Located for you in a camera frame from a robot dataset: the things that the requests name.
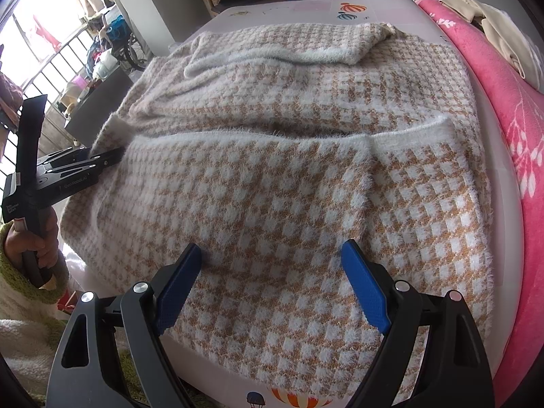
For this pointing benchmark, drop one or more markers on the beige white houndstooth coat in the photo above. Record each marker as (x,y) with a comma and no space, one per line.
(276,199)

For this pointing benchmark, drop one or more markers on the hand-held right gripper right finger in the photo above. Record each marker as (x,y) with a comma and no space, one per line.
(367,289)

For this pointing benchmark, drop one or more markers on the dark grey cabinet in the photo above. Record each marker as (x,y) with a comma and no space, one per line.
(100,110)

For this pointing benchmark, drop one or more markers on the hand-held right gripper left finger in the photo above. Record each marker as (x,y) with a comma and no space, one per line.
(176,289)

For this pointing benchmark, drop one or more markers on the wheelchair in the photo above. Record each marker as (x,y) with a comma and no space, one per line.
(137,57)

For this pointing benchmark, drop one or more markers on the pink floral blanket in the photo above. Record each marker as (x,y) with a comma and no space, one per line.
(510,106)

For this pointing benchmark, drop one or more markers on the metal window railing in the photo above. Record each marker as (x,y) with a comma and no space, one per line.
(70,42)

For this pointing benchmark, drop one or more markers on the beige garment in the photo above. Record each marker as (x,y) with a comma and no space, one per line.
(501,34)

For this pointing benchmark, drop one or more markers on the red hanging cloth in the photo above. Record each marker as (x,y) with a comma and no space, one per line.
(46,32)

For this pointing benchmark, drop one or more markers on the person's left hand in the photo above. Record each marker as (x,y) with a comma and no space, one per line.
(49,242)

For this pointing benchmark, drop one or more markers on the blue bag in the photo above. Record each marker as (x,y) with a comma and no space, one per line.
(117,27)

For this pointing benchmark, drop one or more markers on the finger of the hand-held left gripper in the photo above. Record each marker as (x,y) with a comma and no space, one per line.
(110,156)
(68,155)

